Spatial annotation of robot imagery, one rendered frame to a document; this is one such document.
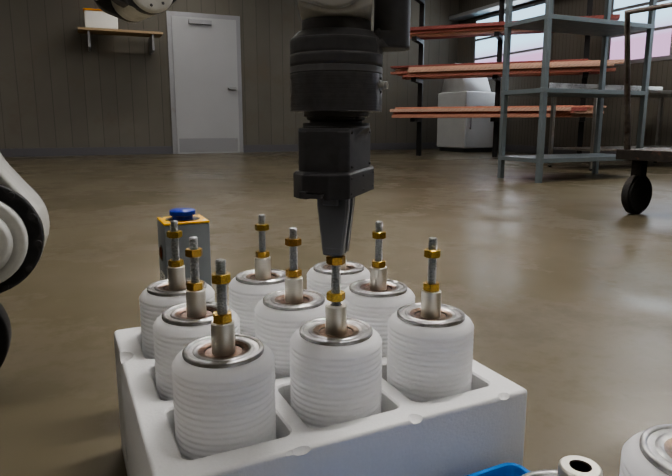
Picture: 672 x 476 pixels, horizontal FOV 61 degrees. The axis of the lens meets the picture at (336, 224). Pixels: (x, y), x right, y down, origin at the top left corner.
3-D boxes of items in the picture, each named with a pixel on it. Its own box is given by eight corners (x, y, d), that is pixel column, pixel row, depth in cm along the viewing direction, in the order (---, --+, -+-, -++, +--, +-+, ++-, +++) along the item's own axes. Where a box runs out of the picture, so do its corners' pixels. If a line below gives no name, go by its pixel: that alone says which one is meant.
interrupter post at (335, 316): (349, 338, 58) (349, 307, 58) (326, 340, 58) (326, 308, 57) (345, 330, 60) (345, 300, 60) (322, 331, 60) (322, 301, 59)
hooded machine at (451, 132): (495, 151, 971) (499, 62, 946) (462, 152, 945) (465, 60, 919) (466, 149, 1046) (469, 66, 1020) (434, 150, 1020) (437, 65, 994)
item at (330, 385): (390, 514, 58) (393, 346, 55) (297, 526, 57) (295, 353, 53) (368, 460, 68) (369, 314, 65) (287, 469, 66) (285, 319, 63)
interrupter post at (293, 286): (287, 299, 71) (286, 273, 70) (306, 300, 70) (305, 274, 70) (281, 305, 69) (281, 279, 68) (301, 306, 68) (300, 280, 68)
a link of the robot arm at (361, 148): (314, 184, 64) (313, 74, 62) (399, 187, 61) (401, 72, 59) (267, 198, 52) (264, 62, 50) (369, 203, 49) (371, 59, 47)
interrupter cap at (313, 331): (380, 346, 56) (380, 339, 56) (304, 351, 55) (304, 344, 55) (363, 320, 63) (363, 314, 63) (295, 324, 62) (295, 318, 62)
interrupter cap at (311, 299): (273, 292, 74) (273, 287, 74) (330, 295, 72) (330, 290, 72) (254, 311, 67) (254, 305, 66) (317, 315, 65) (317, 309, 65)
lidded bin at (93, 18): (118, 33, 833) (117, 15, 829) (119, 29, 798) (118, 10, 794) (84, 31, 815) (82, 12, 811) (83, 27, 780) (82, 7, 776)
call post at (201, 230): (173, 416, 92) (163, 226, 86) (165, 397, 98) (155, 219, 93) (217, 407, 95) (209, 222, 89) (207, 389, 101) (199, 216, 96)
